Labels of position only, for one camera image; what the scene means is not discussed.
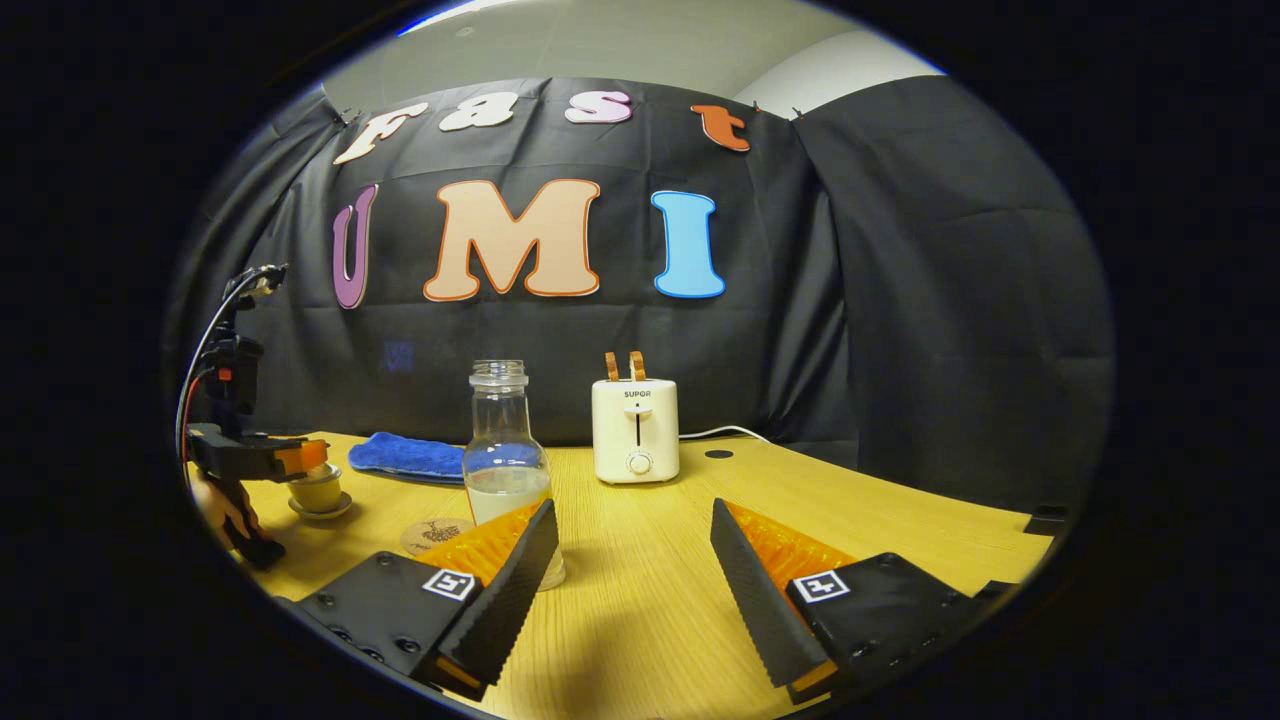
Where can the yellow saucer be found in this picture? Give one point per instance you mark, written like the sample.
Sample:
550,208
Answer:
320,514

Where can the round wooden coaster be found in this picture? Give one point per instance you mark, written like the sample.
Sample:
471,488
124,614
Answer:
430,538

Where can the white toaster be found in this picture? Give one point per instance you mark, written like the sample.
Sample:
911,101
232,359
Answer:
635,430

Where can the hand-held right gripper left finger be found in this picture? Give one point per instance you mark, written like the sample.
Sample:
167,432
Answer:
510,600

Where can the clear water bottle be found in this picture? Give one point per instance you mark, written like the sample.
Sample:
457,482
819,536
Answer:
505,450

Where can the blue towel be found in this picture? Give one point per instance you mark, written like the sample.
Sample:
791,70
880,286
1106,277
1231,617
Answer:
410,455

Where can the toast slice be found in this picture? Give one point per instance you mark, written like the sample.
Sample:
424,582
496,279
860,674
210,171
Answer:
611,366
637,365

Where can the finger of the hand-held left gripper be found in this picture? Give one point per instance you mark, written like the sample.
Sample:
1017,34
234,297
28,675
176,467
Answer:
300,458

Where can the yellow teacup lid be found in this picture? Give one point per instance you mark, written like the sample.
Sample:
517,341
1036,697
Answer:
318,472

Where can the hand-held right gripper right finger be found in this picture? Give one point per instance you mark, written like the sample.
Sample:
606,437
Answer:
765,610

